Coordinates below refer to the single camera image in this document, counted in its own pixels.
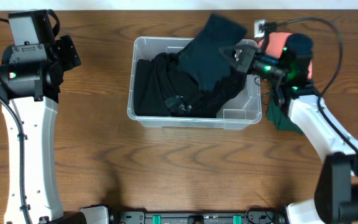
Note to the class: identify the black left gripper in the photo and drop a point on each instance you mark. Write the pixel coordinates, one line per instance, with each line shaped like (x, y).
(68, 50)

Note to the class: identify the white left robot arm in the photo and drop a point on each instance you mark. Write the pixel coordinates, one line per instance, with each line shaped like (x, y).
(31, 73)

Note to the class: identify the black sparkly knit garment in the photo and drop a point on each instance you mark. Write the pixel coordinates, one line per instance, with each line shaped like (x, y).
(212, 101)

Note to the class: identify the dark navy garment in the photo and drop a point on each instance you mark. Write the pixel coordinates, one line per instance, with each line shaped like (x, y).
(201, 58)

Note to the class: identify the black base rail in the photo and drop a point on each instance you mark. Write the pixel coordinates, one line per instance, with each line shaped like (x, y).
(257, 216)

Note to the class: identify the dark green folded garment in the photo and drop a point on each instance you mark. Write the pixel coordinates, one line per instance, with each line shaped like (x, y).
(279, 120)

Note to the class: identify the clear plastic storage bin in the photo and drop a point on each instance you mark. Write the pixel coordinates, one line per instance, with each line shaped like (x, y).
(237, 114)

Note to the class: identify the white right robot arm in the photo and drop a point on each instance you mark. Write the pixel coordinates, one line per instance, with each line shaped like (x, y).
(295, 98)

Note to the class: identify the pink folded garment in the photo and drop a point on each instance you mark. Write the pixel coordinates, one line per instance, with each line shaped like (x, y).
(275, 47)

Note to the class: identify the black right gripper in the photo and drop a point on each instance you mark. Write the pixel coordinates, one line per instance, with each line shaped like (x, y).
(247, 58)

